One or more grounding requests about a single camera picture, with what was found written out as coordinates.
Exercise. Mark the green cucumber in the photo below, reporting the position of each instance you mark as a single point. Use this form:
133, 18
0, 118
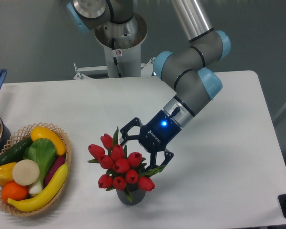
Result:
15, 153

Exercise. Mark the green bok choy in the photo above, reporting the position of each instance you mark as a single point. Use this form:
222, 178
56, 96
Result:
43, 152

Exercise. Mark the beige round disc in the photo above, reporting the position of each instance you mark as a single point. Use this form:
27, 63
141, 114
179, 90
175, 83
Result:
25, 172

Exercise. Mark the orange fruit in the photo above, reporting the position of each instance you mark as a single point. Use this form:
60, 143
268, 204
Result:
14, 191

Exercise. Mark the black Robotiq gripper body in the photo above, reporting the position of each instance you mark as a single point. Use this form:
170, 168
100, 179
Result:
155, 135

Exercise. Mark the yellow banana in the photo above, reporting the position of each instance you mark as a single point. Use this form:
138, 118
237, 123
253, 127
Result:
46, 195

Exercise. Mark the red tulip bouquet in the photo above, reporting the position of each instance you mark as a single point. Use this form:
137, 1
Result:
121, 168

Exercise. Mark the purple eggplant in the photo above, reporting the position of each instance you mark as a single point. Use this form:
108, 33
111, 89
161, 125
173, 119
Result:
59, 161

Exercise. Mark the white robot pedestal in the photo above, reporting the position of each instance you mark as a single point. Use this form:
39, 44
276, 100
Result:
122, 46

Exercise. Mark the yellow squash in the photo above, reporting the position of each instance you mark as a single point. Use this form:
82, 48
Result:
43, 132

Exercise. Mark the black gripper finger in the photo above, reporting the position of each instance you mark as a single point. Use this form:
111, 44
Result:
131, 131
163, 158

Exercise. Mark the white metal base bracket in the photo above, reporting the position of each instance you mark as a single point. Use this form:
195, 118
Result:
99, 72

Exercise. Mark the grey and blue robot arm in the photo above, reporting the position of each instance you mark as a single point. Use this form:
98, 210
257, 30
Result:
186, 73

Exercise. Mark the yellow bell pepper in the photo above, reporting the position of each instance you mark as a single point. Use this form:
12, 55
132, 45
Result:
6, 173

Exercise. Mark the woven wicker basket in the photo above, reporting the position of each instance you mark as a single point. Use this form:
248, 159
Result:
22, 134

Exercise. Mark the dark grey ribbed vase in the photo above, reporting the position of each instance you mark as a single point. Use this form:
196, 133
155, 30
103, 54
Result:
132, 195

